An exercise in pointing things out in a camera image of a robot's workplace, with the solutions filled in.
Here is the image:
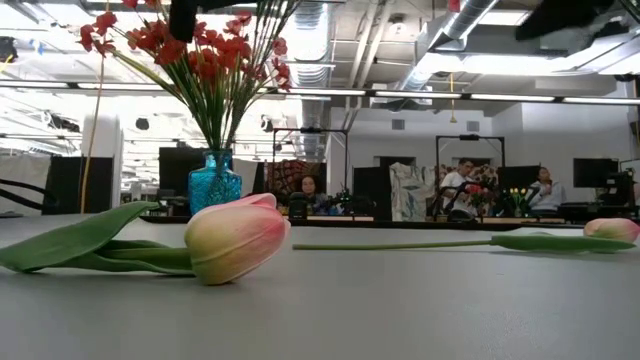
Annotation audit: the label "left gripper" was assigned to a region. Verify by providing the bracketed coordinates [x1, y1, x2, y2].
[168, 0, 346, 44]

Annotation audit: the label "pink artificial tulip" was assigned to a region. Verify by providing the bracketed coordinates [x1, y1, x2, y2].
[292, 217, 640, 254]
[0, 192, 292, 287]

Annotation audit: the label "blue glass vase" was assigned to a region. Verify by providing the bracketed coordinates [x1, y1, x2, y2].
[187, 149, 244, 215]

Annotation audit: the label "background pink flowers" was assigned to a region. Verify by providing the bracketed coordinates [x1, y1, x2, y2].
[464, 183, 492, 209]

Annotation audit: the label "white ceiling light strip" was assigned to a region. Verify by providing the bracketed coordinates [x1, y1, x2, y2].
[299, 88, 369, 97]
[373, 90, 464, 100]
[469, 93, 556, 103]
[562, 96, 640, 106]

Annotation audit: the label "black monitor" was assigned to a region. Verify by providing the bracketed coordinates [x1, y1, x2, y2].
[158, 147, 211, 199]
[497, 165, 542, 201]
[573, 158, 620, 189]

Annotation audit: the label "floral patterned cloth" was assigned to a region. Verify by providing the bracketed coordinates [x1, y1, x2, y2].
[469, 164, 501, 216]

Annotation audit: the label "person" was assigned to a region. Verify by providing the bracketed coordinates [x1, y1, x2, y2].
[528, 166, 567, 211]
[439, 157, 476, 216]
[298, 174, 327, 214]

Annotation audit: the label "yellow tulip bouquet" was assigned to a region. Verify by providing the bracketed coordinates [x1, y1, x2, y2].
[508, 187, 530, 214]

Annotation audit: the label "red patterned cloth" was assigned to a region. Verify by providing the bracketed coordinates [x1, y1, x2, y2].
[264, 158, 329, 201]

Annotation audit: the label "black partition panel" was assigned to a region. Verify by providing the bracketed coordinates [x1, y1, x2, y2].
[42, 156, 115, 216]

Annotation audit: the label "black desk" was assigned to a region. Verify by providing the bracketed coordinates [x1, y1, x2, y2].
[557, 202, 640, 224]

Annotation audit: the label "white blue patterned cloth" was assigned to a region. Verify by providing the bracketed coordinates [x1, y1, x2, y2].
[389, 162, 437, 223]

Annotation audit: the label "black cabinet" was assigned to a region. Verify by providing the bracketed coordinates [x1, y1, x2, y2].
[352, 166, 394, 222]

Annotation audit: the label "silver ventilation duct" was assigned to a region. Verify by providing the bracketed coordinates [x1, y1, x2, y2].
[394, 0, 501, 94]

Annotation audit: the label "ribbed silver duct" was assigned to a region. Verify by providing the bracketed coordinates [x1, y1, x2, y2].
[292, 0, 332, 161]

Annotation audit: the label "yellow hanging cord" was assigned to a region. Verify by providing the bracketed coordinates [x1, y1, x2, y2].
[448, 72, 459, 125]

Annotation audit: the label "yellow hanging cable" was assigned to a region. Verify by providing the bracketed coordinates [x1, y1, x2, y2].
[79, 0, 110, 215]

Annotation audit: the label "black metal table frame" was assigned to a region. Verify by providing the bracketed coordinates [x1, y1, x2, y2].
[139, 214, 640, 232]

